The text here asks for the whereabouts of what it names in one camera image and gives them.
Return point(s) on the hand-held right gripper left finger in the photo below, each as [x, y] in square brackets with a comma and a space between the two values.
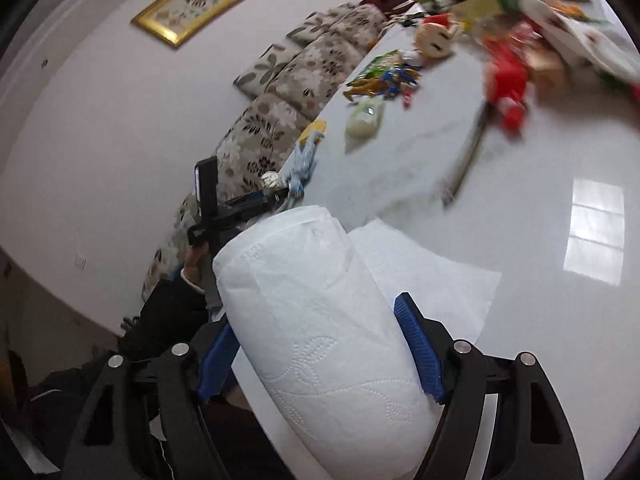
[215, 365]

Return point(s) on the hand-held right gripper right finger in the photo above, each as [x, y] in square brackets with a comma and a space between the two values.
[420, 350]

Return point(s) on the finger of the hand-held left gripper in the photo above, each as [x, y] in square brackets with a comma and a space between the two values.
[255, 197]

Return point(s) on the white paper towel roll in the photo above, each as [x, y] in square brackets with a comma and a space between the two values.
[310, 320]

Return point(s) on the person's left forearm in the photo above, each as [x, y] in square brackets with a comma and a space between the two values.
[165, 315]

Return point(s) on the person's left hand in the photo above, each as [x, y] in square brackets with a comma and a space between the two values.
[194, 267]

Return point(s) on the floral patterned sofa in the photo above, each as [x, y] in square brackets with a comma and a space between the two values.
[290, 90]

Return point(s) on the pale green plastic bottle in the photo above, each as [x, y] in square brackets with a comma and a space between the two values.
[366, 119]

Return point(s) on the small red wrapper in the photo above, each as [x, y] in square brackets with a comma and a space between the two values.
[407, 97]

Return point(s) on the gold framed picture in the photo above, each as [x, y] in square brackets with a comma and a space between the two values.
[195, 6]

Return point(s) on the green snack packet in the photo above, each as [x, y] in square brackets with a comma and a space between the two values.
[384, 62]

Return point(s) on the long dark stick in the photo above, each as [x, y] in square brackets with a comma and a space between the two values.
[467, 155]

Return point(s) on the dark cloth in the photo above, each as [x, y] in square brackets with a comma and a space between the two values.
[387, 4]

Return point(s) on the tan plush toy red hat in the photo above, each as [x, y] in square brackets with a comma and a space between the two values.
[439, 37]

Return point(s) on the yellow green box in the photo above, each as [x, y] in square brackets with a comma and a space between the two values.
[485, 10]

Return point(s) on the brown box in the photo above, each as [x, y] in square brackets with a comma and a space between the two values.
[549, 71]

